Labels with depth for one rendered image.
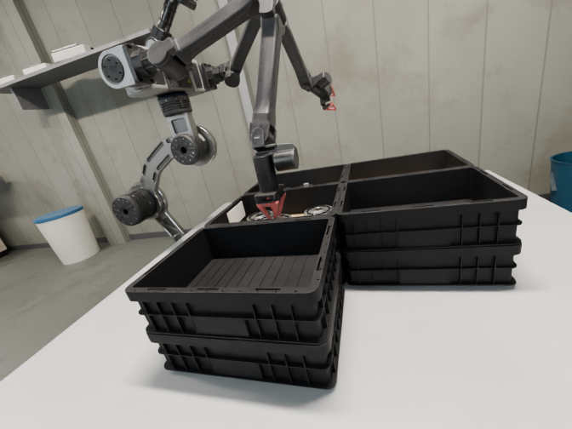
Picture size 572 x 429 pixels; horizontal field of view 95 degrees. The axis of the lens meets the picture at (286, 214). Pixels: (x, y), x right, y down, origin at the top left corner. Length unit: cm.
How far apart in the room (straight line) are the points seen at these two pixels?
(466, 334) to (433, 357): 9
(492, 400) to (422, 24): 258
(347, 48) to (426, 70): 69
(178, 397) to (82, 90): 373
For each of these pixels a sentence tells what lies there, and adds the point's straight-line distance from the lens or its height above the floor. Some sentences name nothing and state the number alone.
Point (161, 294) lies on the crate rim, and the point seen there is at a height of 93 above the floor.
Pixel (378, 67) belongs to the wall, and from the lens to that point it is 273.
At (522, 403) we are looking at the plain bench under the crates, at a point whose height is 70.
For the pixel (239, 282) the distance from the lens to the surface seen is 68.
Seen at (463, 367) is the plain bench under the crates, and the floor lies 70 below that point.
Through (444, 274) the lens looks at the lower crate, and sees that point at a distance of 78.
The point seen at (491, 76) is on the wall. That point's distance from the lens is 292.
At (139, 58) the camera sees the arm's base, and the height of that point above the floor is 146.
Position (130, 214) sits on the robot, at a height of 87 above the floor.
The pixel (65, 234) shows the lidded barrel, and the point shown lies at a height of 39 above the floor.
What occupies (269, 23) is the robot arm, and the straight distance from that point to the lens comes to 92.
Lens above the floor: 119
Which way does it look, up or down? 20 degrees down
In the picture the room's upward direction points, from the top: 12 degrees counter-clockwise
